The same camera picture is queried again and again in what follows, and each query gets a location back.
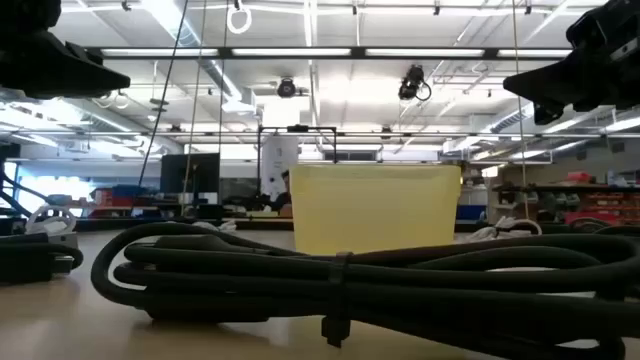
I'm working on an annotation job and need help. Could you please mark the black plug with white cable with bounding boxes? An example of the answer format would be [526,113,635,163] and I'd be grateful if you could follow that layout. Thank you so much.
[0,232,85,285]

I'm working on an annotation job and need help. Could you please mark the black background monitor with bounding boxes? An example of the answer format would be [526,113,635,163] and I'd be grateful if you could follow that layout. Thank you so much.
[159,152,221,206]

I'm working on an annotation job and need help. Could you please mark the black camera with looped cable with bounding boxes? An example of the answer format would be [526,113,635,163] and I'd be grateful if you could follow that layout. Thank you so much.
[397,63,433,103]

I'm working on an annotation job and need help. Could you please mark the blue and red crates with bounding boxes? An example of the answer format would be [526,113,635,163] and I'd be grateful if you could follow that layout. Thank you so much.
[88,183,161,207]

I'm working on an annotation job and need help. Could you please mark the round black ceiling camera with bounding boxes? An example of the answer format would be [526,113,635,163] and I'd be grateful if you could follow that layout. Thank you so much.
[276,76,299,99]

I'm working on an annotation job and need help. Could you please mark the white cylindrical tank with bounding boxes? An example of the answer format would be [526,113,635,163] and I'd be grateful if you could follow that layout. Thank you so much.
[260,135,300,201]

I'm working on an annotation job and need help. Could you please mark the black hanging cable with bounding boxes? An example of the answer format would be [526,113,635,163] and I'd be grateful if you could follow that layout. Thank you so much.
[137,0,190,189]

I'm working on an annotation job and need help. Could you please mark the tan hanging rope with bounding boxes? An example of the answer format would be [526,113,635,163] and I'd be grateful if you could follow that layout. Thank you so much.
[180,0,209,214]

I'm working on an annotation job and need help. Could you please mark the shelf with red bins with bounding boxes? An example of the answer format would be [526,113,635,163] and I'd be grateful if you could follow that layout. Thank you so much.
[492,169,640,226]

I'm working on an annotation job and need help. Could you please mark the black aluminium table frame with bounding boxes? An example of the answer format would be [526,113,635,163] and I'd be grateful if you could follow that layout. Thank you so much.
[0,215,640,236]

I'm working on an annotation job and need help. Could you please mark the overhead light bar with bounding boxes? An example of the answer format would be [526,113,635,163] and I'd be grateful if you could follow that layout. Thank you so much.
[84,46,574,61]

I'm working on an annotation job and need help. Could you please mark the translucent yellow plastic bin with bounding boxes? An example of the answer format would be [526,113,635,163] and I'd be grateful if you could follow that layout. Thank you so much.
[288,163,462,256]

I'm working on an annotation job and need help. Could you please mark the person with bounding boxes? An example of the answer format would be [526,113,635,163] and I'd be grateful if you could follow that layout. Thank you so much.
[272,169,294,211]

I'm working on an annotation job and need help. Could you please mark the white USB-C cable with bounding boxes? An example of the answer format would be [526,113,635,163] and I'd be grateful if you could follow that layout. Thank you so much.
[192,219,239,234]
[467,215,544,244]
[24,203,79,236]

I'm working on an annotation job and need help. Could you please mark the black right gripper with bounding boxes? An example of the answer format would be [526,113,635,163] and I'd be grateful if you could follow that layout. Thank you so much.
[502,44,640,126]

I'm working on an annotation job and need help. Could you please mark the black background rig frame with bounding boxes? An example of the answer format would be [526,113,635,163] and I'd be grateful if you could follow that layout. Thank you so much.
[256,124,338,211]

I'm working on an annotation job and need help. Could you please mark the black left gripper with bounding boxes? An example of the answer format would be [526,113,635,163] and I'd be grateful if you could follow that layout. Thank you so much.
[0,30,131,100]

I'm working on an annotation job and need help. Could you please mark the white hanging ring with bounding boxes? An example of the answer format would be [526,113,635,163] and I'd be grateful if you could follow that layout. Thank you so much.
[226,2,253,35]

